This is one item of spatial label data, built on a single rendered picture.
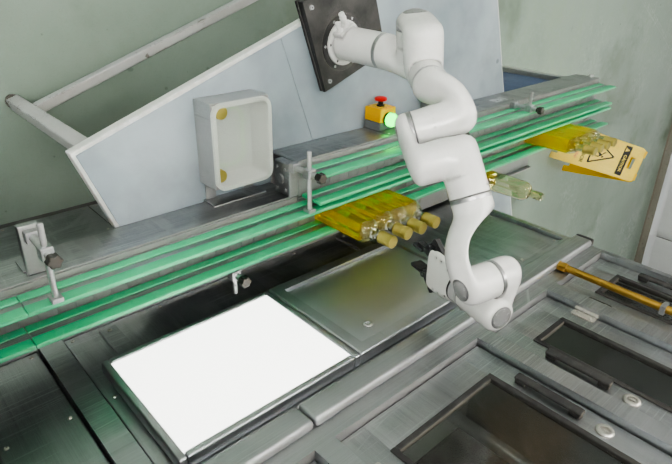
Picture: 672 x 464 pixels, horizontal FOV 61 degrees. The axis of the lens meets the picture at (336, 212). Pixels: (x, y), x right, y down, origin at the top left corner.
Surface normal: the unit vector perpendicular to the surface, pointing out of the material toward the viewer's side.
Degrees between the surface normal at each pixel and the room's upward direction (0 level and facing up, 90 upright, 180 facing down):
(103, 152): 0
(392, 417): 90
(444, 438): 90
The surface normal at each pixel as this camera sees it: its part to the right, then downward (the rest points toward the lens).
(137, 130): 0.67, 0.32
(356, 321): 0.02, -0.91
